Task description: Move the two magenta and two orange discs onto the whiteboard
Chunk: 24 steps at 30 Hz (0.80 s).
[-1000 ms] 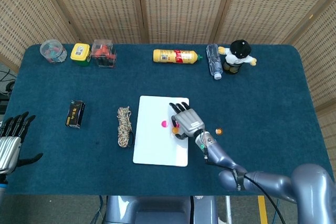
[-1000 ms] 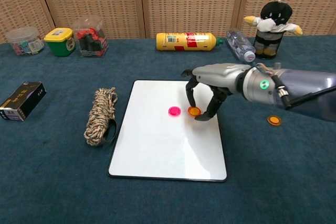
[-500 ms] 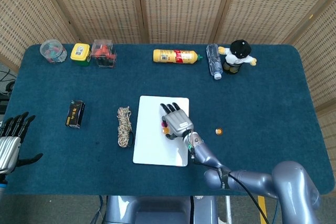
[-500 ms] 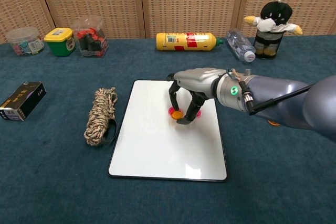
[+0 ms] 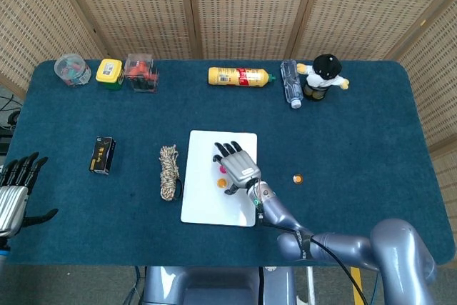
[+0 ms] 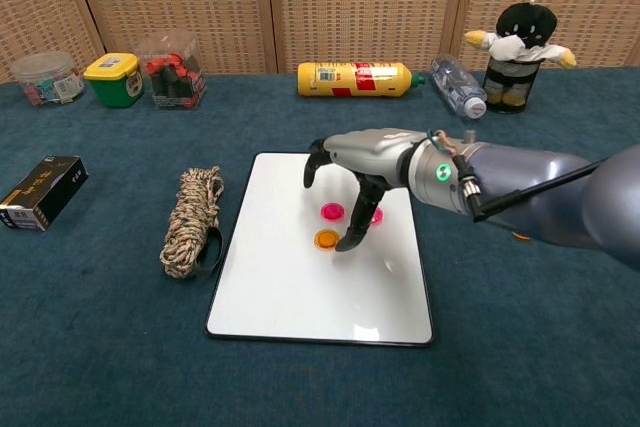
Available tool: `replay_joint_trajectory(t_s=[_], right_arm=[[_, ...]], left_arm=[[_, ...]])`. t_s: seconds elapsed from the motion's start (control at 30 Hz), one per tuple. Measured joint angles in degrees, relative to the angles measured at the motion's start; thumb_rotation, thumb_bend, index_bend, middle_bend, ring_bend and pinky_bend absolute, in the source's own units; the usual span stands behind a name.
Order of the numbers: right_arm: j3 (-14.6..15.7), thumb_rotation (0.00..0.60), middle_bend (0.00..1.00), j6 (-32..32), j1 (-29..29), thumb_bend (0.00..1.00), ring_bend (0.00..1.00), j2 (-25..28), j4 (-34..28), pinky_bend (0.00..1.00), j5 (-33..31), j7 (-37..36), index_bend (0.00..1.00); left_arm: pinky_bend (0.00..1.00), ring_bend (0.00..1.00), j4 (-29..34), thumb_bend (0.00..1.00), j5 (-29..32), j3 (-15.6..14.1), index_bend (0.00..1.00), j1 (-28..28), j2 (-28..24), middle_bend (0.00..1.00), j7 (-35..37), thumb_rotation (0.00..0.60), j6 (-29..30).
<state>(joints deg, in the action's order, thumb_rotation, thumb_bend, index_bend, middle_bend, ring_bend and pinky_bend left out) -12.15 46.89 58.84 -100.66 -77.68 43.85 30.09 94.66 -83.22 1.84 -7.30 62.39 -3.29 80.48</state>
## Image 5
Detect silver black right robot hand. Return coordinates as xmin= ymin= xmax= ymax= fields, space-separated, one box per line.
xmin=212 ymin=140 xmax=263 ymax=196

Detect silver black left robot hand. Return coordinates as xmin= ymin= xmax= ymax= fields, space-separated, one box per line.
xmin=0 ymin=151 xmax=60 ymax=239

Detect white magnetic whiteboard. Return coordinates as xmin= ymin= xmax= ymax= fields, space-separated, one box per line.
xmin=180 ymin=129 xmax=258 ymax=228

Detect yellow bottle red label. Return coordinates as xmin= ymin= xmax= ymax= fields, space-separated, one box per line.
xmin=208 ymin=66 xmax=277 ymax=89

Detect blue table cloth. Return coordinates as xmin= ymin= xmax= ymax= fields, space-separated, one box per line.
xmin=5 ymin=59 xmax=456 ymax=269

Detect clear plastic water bottle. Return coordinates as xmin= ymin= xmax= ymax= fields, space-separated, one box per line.
xmin=280 ymin=60 xmax=304 ymax=109

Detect black cardboard box gold print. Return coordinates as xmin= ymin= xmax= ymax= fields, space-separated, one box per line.
xmin=88 ymin=136 xmax=117 ymax=176

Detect grey robot torso base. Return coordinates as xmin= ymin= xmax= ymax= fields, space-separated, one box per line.
xmin=142 ymin=265 xmax=297 ymax=305

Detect black white plush doll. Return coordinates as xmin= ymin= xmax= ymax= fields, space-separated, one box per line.
xmin=296 ymin=54 xmax=351 ymax=101

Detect clear square box of clips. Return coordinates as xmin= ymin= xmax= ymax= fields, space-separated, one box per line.
xmin=124 ymin=53 xmax=160 ymax=94

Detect clear round jar of clips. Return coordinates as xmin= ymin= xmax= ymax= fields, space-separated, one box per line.
xmin=54 ymin=54 xmax=92 ymax=88

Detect green box yellow lid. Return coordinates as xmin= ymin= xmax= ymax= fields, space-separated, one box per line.
xmin=95 ymin=58 xmax=125 ymax=91

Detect woven folding screen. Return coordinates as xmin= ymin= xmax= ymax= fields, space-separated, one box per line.
xmin=0 ymin=0 xmax=457 ymax=238

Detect braided rope bundle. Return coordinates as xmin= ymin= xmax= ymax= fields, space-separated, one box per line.
xmin=159 ymin=144 xmax=185 ymax=201

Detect black floor cables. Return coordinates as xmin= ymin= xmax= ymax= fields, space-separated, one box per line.
xmin=0 ymin=94 xmax=23 ymax=134

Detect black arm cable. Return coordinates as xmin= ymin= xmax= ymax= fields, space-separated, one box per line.
xmin=255 ymin=181 xmax=368 ymax=305

